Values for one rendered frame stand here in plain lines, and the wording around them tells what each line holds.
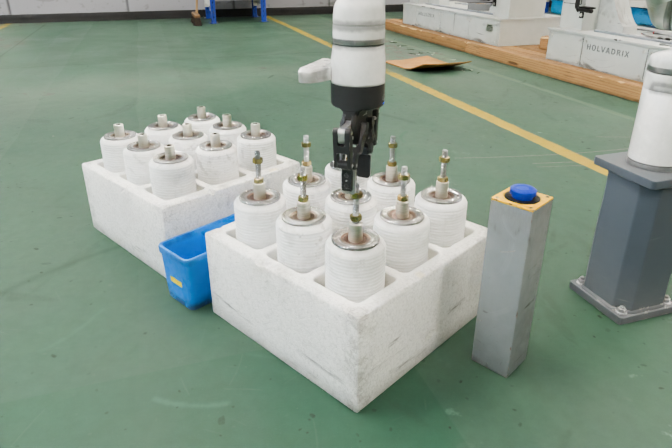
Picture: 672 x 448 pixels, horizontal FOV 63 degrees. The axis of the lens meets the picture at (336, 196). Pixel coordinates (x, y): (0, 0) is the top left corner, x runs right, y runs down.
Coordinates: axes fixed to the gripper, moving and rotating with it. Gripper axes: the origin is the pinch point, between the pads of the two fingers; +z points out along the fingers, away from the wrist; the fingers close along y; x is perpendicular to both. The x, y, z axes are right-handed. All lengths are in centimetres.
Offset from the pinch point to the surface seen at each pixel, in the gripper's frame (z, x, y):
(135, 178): 17, 61, 21
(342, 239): 10.3, 1.7, -1.1
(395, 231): 11.2, -4.8, 6.2
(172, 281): 31, 41, 6
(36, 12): 25, 504, 402
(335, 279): 15.6, 1.6, -4.5
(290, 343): 30.3, 9.9, -4.0
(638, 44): 10, -66, 244
